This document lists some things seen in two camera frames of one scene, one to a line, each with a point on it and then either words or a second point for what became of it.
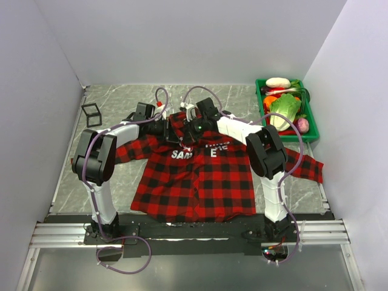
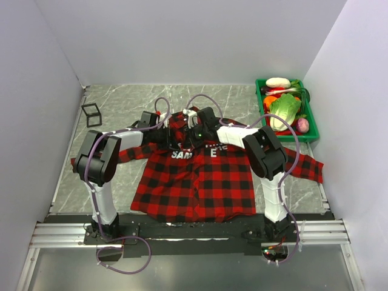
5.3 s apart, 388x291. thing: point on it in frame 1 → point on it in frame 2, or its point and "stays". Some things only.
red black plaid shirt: [182, 169] stays
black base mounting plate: [244, 237] stays
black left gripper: [169, 133] → [170, 143]
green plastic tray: [314, 131] stays
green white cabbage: [287, 105] stays
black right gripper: [190, 136] → [190, 142]
